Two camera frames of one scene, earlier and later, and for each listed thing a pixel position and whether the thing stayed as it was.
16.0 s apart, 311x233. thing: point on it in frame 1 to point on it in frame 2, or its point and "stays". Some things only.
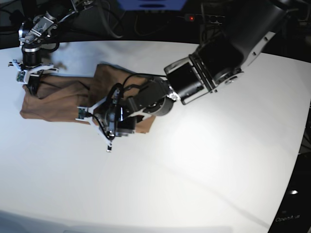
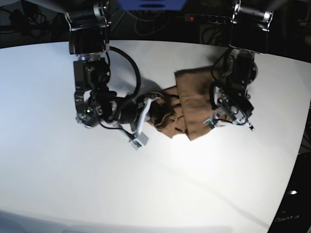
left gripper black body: [31, 57] to [125, 110]
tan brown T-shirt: [66, 98] to [193, 89]
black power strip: [202, 18] stays
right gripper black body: [120, 118] to [239, 107]
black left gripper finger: [33, 85] to [156, 112]
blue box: [152, 5] stays
